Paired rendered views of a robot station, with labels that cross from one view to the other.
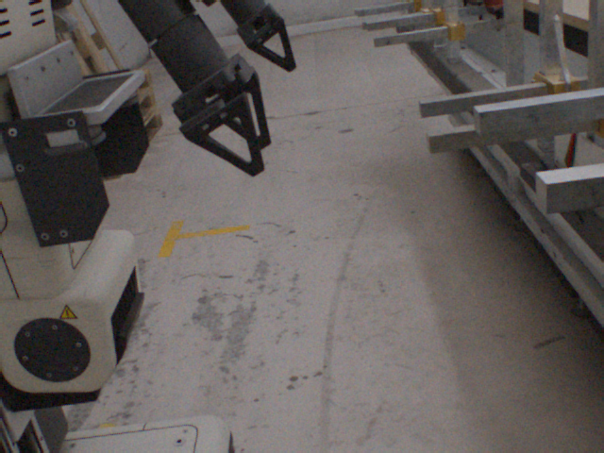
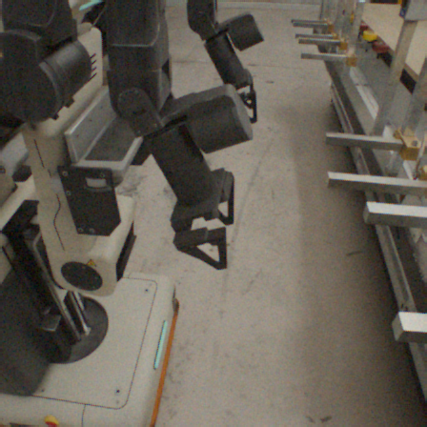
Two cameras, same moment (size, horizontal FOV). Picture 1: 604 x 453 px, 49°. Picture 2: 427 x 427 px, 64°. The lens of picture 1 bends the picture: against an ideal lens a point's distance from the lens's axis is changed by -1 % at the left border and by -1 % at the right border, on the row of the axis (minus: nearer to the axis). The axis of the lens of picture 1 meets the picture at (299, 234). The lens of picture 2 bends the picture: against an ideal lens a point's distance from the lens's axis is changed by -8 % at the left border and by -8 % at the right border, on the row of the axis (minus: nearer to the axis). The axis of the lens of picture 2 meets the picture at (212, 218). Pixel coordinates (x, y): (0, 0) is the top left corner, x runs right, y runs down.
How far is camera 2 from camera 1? 33 cm
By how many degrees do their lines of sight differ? 17
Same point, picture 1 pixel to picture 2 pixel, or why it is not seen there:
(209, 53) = (203, 187)
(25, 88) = (76, 143)
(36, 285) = (74, 247)
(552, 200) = (402, 336)
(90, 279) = (106, 242)
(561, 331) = (361, 248)
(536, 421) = (335, 300)
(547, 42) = (411, 117)
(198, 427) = (157, 284)
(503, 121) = (382, 219)
